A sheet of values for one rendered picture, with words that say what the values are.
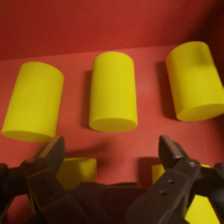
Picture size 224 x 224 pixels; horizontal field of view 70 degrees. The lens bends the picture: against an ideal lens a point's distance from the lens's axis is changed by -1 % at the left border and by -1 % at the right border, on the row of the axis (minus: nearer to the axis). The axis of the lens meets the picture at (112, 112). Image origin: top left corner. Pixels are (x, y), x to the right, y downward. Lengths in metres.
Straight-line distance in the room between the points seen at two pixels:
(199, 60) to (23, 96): 0.25
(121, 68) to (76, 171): 0.15
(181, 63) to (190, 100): 0.06
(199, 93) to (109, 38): 0.19
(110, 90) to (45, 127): 0.10
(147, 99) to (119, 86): 0.09
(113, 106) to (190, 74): 0.12
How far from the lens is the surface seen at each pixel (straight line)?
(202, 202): 0.21
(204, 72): 0.26
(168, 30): 0.35
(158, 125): 0.28
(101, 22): 0.31
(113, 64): 0.24
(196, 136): 0.29
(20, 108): 0.24
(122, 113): 0.20
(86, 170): 0.20
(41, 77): 0.25
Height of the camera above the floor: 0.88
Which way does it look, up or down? 67 degrees down
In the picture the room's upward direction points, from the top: 4 degrees counter-clockwise
